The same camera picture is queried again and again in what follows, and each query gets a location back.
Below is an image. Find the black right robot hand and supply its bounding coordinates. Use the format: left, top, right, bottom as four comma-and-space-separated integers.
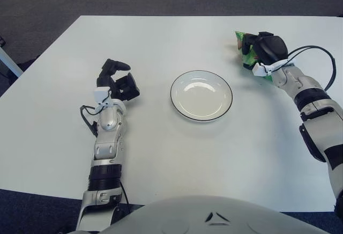
240, 31, 289, 65

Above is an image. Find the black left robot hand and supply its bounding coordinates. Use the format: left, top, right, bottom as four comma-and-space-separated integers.
95, 58, 140, 101

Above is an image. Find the green snack bag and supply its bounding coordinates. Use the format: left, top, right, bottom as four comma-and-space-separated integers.
234, 31, 274, 83

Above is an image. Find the white plate with black rim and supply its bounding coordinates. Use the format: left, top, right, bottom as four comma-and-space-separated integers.
170, 70, 233, 123

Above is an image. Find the white right wrist connector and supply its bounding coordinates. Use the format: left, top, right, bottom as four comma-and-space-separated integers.
251, 58, 295, 78

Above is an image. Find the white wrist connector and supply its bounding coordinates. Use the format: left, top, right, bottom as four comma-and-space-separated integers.
93, 86, 113, 111
251, 58, 295, 78

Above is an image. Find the white left wrist connector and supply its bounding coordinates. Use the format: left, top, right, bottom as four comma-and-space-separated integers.
93, 86, 113, 111

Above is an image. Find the grey robot torso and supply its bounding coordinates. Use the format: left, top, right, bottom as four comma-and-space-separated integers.
65, 195, 343, 234

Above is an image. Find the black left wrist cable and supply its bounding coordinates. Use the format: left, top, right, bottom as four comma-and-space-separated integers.
79, 104, 104, 137

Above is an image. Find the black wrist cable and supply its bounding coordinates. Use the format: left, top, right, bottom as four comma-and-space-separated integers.
79, 104, 104, 137
278, 45, 337, 92

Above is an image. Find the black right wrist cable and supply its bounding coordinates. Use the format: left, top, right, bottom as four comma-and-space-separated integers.
278, 45, 337, 92

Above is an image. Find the black left elbow cable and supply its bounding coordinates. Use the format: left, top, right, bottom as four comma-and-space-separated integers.
119, 181, 131, 210

